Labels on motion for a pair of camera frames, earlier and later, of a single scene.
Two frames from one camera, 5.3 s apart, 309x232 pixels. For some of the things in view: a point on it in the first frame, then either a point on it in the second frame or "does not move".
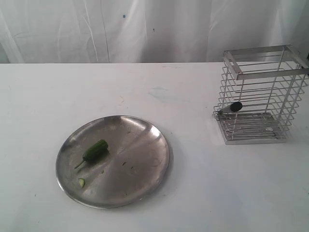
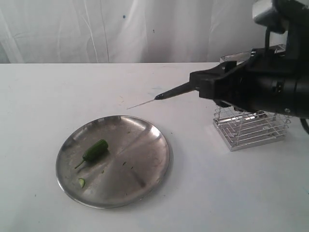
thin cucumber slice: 82,182 does not move
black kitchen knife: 235,107 -> 184,89
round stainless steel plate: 112,161 does not move
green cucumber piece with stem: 95,152 does not move
